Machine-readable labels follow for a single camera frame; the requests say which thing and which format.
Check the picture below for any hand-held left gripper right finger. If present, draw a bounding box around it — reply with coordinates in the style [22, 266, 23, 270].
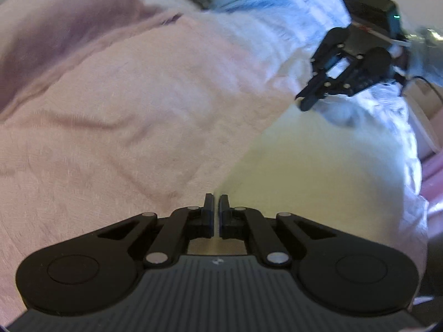
[220, 195, 338, 268]

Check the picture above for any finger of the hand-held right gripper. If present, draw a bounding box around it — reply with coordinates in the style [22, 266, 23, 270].
[296, 41, 343, 99]
[301, 55, 367, 111]

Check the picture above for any herringbone woven bedspread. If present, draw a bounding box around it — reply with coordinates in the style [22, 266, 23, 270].
[0, 0, 312, 322]

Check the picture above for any cream long-sleeved shirt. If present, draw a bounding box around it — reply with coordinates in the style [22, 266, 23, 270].
[189, 100, 412, 256]

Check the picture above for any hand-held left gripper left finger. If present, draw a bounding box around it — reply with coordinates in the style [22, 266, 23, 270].
[98, 194, 214, 268]

